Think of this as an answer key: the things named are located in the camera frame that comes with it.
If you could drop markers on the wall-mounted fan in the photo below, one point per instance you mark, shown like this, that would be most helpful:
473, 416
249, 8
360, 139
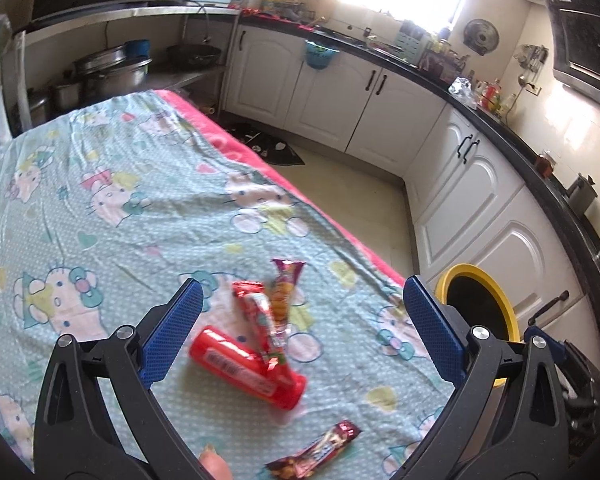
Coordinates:
481, 36

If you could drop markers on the large metal pot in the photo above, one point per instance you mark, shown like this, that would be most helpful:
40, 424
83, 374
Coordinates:
115, 72

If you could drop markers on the dark red bar wrapper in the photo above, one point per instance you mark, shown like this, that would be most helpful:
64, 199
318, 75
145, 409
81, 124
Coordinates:
325, 442

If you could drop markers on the printed cartoon blanket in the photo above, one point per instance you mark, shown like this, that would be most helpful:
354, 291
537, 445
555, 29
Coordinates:
130, 160

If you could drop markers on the dark floor mat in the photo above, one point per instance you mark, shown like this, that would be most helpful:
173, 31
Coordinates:
280, 152

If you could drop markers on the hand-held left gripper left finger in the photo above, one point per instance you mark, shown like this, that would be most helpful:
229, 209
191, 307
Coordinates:
170, 330

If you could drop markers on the red-label sauce bottle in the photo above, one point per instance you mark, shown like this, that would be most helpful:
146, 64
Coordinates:
489, 95

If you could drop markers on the white kitchen cabinets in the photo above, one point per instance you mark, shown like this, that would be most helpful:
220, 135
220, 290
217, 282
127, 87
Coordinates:
380, 120

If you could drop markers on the blue hanging bin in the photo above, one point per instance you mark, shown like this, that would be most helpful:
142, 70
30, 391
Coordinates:
320, 57

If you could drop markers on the hanging utensil rack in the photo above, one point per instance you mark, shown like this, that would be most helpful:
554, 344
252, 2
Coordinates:
532, 57

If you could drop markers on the black frying pan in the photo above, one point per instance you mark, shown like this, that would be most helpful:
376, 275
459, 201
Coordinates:
195, 55

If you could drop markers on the clear plastic bag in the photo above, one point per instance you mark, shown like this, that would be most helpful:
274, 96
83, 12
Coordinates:
462, 89

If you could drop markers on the red cylindrical can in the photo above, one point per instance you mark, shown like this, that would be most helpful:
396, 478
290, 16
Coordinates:
230, 360

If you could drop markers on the yellow-rimmed black trash bin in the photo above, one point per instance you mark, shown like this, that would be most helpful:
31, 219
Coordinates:
480, 305

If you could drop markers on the glass jar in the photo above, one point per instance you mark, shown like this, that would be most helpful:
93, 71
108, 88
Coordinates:
546, 164

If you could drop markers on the yellow oil bottle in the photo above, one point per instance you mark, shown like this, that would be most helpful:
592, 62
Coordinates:
508, 106

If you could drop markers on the blue bowl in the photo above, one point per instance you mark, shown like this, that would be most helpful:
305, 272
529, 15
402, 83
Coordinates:
139, 47

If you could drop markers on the black kitchen countertop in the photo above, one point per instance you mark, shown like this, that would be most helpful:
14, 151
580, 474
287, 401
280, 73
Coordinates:
510, 132

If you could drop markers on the metal shelf rack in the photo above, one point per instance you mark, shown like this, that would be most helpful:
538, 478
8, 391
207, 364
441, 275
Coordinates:
130, 12

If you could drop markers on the red snack wrapper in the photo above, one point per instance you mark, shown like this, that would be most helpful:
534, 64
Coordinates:
255, 310

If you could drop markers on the person's left hand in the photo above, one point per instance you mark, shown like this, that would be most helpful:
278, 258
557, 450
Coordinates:
216, 467

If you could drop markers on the cone-shaped snack wrapper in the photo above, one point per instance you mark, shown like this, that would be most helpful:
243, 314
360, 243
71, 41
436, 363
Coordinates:
285, 300

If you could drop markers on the range hood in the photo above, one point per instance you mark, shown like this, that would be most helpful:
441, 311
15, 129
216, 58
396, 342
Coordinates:
585, 45

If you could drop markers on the wall power socket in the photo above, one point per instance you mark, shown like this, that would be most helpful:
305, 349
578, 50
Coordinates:
531, 89

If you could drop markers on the metal kettle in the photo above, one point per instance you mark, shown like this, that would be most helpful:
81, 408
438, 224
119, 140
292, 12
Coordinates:
581, 195

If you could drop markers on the small metal pot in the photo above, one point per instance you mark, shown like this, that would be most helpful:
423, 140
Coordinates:
66, 96

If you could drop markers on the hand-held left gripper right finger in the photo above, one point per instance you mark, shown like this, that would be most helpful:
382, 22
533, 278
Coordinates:
430, 325

